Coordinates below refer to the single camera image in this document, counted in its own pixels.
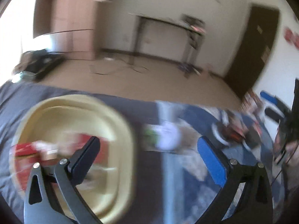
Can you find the brown printed cardboard box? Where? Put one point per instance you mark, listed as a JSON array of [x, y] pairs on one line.
[[251, 104]]

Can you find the black folding table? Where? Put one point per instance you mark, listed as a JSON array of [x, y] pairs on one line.
[[178, 41]]

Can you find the blue white quilted blanket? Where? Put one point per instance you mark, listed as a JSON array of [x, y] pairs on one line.
[[188, 187]]

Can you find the dark wooden door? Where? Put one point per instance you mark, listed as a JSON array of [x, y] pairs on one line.
[[254, 50]]

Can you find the cream plastic basin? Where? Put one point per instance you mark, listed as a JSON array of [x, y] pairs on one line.
[[55, 128]]

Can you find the white round jar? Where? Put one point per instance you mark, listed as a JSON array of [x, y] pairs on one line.
[[165, 137]]

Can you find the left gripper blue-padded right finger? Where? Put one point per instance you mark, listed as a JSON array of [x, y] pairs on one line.
[[255, 203]]

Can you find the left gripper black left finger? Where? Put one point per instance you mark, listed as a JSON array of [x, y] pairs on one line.
[[41, 204]]

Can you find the open black suitcase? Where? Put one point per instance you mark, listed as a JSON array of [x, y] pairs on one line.
[[35, 65]]

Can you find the wooden wardrobe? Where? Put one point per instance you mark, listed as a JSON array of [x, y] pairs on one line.
[[67, 26]]

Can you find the blue cloth on floor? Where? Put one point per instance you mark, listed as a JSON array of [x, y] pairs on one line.
[[189, 69]]

